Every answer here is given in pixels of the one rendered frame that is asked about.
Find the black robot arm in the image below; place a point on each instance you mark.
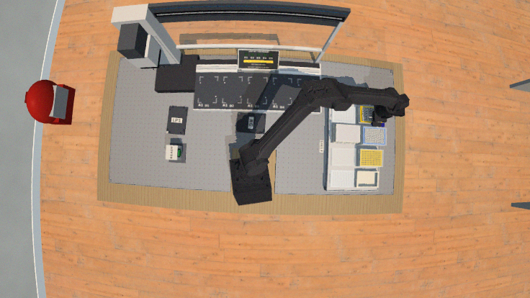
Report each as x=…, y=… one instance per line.
x=337, y=96

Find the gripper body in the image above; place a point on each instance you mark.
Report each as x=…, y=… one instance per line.
x=376, y=116

